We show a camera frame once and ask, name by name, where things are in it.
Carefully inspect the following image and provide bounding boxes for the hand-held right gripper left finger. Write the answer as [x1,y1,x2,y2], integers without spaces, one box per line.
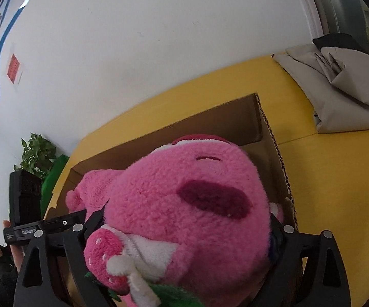
[14,198,115,307]

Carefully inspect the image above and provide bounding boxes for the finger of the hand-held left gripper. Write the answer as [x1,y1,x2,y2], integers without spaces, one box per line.
[38,210,87,231]

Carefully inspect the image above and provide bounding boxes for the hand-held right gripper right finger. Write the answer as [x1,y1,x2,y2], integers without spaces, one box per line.
[245,214,353,307]

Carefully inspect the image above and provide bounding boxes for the pink plush bear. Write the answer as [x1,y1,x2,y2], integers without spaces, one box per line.
[66,135,284,307]

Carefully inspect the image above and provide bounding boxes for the cardboard box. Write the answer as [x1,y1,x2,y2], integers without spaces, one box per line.
[43,93,298,234]

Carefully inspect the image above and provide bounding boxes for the person's left hand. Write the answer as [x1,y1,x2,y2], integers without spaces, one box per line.
[11,246,25,273]

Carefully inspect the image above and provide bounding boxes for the green box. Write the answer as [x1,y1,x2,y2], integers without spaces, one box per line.
[40,154,70,218]

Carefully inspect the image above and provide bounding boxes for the green potted plant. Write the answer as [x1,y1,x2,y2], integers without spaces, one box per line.
[14,133,57,180]

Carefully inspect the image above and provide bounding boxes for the grey canvas bag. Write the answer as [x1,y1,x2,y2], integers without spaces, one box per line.
[272,43,369,134]

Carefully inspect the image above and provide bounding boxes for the black cloth item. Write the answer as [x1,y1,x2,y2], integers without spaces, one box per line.
[312,33,368,53]

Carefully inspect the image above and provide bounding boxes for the metal framed glass door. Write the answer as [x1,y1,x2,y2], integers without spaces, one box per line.
[303,0,369,58]

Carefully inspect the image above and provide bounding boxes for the red wall sign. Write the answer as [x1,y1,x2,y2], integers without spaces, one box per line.
[6,42,24,86]

